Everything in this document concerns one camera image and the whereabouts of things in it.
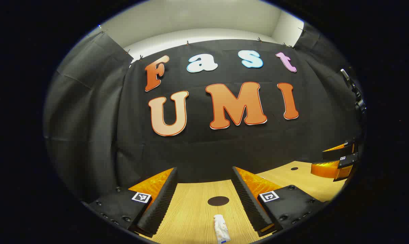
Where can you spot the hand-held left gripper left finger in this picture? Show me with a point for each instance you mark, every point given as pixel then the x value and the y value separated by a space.
pixel 160 203

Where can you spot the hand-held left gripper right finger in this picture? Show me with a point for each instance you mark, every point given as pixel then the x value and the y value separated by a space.
pixel 248 203

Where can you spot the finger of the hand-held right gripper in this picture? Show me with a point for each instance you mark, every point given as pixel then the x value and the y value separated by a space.
pixel 326 168
pixel 340 153

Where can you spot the dark round coaster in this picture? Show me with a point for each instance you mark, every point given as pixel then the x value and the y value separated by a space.
pixel 218 201

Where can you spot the white toothpaste tube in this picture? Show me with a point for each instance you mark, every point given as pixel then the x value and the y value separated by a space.
pixel 220 228

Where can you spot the wooden desktop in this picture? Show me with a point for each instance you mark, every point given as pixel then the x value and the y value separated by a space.
pixel 194 210

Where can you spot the black backdrop cloth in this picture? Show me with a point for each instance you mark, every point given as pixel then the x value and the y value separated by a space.
pixel 197 152

